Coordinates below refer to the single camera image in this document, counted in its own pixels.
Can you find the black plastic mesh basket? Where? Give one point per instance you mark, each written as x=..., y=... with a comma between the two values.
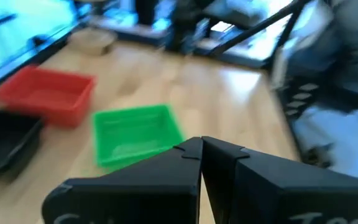
x=5, y=140

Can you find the red plastic mesh basket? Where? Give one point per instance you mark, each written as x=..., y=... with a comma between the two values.
x=70, y=119
x=42, y=96

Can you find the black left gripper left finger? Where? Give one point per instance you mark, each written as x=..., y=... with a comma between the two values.
x=135, y=193

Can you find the black diagonal beam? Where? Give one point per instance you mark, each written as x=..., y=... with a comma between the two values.
x=253, y=29

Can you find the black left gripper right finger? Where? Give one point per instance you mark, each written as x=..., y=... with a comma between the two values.
x=275, y=193

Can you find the green plastic mesh basket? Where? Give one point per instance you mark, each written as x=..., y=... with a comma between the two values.
x=129, y=133

